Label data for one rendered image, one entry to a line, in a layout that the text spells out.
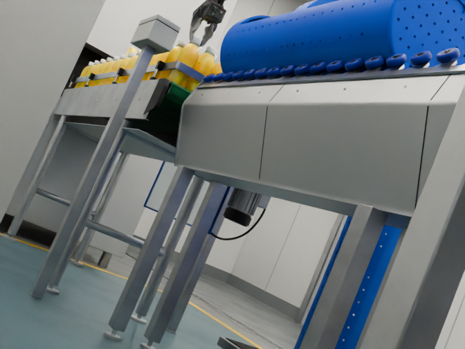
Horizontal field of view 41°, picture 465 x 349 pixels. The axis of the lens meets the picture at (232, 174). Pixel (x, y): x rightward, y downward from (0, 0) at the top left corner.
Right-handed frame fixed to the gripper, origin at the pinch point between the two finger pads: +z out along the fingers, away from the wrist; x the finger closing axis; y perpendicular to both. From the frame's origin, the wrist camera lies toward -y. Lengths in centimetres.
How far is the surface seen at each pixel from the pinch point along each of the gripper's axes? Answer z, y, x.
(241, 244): 58, -423, 303
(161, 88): 23.4, 6.1, -6.6
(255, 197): 43, 4, 48
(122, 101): 32.2, -6.5, -14.1
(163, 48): 9.0, 0.4, -10.2
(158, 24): 2.5, 1.5, -15.9
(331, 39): 6, 84, 4
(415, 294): 62, 164, -19
